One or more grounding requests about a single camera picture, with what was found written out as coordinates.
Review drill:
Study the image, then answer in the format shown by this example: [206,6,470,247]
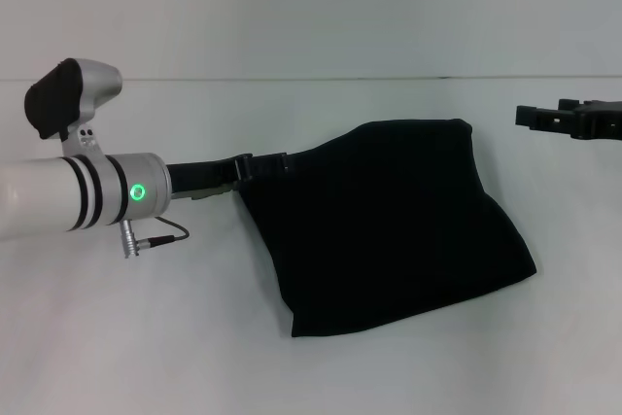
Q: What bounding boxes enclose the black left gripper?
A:
[164,152,289,202]

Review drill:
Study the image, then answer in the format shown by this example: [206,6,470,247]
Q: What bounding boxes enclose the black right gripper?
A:
[514,98,622,143]

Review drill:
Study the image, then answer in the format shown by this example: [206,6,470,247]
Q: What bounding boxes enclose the black shirt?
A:
[236,118,538,340]

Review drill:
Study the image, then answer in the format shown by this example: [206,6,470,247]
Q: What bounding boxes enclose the left arm cable with connectors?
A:
[120,215,190,265]

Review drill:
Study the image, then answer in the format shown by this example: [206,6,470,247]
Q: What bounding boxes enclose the silver left camera bracket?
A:
[60,121,104,159]

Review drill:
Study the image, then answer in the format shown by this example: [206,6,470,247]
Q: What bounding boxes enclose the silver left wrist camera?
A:
[23,57,124,141]

